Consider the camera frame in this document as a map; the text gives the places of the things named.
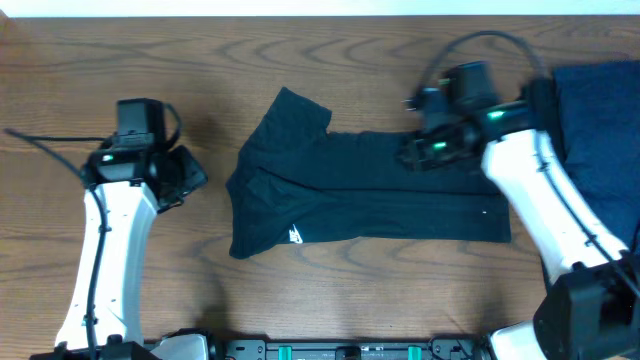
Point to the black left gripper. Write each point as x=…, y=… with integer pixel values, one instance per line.
x=196, y=176

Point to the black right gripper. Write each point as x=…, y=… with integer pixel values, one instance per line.
x=417, y=158

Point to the dark teal t-shirt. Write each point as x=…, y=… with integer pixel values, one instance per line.
x=298, y=183

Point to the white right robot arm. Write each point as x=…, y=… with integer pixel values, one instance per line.
x=591, y=310

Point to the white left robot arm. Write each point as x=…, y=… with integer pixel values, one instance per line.
x=136, y=174

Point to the blue garment in pile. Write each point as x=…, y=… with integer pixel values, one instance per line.
x=599, y=120

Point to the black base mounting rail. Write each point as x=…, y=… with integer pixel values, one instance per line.
x=445, y=348

